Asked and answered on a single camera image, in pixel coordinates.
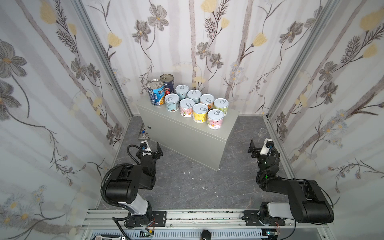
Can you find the orange label can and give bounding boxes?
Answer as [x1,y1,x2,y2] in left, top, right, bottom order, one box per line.
[200,94,215,110]

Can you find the blue label tall can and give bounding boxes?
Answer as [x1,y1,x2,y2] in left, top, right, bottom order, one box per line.
[146,80,165,106]

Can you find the metal instrument tray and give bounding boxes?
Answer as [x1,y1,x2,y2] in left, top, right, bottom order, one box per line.
[138,123,150,141]

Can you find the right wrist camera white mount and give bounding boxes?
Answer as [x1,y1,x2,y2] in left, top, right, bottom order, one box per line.
[260,139,275,156]

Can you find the aluminium corner frame left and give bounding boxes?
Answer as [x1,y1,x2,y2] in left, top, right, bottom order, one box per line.
[71,0,134,119]

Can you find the dark chopped tomatoes can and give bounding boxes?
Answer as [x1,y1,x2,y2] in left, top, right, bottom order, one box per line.
[160,74,175,95]

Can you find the green label can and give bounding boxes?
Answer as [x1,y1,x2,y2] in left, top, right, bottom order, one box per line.
[175,85,190,100]

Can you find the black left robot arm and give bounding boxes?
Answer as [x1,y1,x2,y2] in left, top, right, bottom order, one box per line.
[100,141,164,219]

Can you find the lime label can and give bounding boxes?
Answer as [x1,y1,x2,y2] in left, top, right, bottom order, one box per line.
[214,98,229,116]

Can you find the grey metal cabinet box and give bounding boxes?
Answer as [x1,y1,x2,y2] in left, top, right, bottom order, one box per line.
[137,98,239,171]

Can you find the aluminium corner frame right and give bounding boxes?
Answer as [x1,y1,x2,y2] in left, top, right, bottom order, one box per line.
[263,0,344,181]

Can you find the aluminium corner frame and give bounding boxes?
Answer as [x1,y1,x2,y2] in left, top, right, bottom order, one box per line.
[71,0,134,119]
[263,0,344,181]

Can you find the red label can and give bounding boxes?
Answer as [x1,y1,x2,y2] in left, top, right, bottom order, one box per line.
[180,98,195,118]

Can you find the pink label can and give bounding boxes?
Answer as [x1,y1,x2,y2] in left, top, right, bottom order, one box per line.
[207,109,224,130]

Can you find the teal label can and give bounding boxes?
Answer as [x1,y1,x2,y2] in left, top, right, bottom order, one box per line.
[165,94,180,112]

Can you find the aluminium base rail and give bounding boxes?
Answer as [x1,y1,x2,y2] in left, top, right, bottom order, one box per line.
[81,209,335,240]

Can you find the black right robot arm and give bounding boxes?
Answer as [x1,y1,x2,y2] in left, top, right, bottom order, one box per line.
[248,139,334,226]

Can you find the yellow label can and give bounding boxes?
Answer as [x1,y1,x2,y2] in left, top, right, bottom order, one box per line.
[193,104,209,123]

